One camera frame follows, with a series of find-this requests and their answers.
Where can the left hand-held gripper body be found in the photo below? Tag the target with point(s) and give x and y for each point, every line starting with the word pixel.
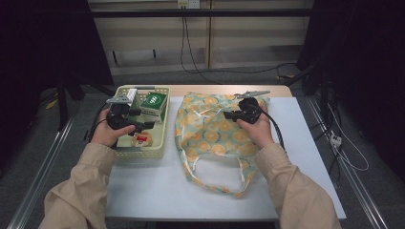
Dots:
pixel 118 111

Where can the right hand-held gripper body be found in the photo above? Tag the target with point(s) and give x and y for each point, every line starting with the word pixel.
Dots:
pixel 250 109

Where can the pale yellow perforated plastic basket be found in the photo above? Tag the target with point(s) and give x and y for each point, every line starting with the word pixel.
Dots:
pixel 159 133

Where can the tall green and white box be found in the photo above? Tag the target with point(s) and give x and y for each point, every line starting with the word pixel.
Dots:
pixel 132 94

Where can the orange slice print fabric bag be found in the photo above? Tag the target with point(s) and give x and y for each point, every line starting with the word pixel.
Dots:
pixel 207 133

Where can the person's right hand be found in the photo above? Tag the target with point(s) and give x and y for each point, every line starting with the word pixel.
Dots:
pixel 259 132

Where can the person's left hand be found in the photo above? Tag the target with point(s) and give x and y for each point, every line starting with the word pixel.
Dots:
pixel 106 135

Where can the round snack with red label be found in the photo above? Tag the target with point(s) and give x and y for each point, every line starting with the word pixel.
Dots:
pixel 142 140

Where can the green cube box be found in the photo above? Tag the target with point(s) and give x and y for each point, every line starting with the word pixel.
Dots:
pixel 153 101

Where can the beige cabinet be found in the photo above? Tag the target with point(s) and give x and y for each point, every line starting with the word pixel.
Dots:
pixel 254 35

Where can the white power strip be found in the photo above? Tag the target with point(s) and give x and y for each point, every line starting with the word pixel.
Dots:
pixel 336 140

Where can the black horizontal bar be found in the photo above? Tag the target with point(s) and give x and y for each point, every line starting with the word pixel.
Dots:
pixel 223 13

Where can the black curtain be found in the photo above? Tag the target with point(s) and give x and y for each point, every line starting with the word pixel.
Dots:
pixel 38 47
pixel 366 63

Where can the metal floor rail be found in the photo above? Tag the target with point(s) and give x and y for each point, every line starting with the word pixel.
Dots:
pixel 38 176
pixel 353 176

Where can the white wall outlet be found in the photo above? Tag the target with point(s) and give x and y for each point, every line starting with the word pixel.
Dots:
pixel 188 3

